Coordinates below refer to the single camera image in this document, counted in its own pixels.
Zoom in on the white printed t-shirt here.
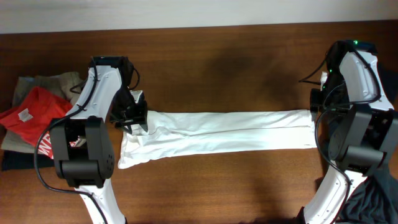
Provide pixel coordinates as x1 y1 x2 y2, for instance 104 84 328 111
118 110 316 169

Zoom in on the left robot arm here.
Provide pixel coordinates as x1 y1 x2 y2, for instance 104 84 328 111
49 56 148 223

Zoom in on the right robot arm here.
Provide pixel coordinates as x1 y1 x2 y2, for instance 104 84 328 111
297 40 397 223

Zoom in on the beige folded garment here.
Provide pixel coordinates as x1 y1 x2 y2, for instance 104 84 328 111
1 72 82 154

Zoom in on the red printed t-shirt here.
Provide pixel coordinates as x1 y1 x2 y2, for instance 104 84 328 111
1 86 72 146

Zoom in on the dark green t-shirt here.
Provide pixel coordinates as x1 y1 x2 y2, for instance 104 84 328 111
339 165 397 224

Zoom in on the black folded garment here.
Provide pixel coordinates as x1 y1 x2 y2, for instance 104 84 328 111
1 151 54 171

